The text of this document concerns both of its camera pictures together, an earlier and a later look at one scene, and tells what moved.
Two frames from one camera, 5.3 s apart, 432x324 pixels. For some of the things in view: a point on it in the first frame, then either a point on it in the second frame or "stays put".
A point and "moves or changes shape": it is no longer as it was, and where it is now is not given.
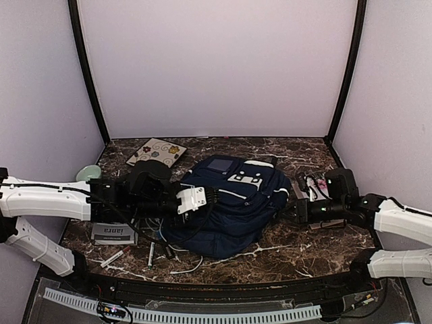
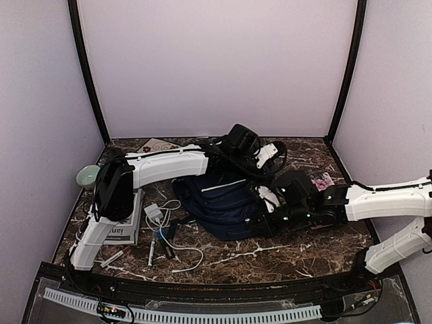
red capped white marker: x=115 y=256 stays put
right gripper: x=304 y=213 to x=268 y=229
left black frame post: x=104 y=123 stays put
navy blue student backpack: x=248 y=194 moves or changes shape
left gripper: x=183 y=220 to x=261 y=175
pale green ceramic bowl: x=88 y=172 stays put
